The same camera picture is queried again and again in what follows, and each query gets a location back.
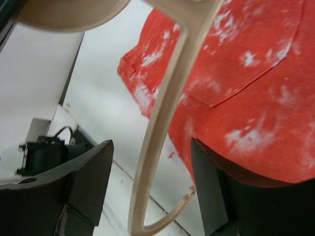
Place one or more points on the orange white tie-dye trousers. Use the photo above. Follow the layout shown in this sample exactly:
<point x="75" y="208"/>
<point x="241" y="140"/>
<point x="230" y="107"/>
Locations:
<point x="251" y="93"/>

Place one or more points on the beige plastic hanger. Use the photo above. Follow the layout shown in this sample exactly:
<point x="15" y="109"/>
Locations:
<point x="195" y="18"/>

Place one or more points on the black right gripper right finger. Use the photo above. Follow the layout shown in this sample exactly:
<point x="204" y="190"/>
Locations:
<point x="235" y="201"/>

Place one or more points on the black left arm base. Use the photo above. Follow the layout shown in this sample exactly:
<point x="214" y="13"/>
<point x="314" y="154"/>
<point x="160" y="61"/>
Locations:
<point x="48" y="152"/>

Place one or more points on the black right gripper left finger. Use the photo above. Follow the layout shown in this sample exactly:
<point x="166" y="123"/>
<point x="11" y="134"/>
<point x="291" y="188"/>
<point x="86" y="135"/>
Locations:
<point x="64" y="201"/>

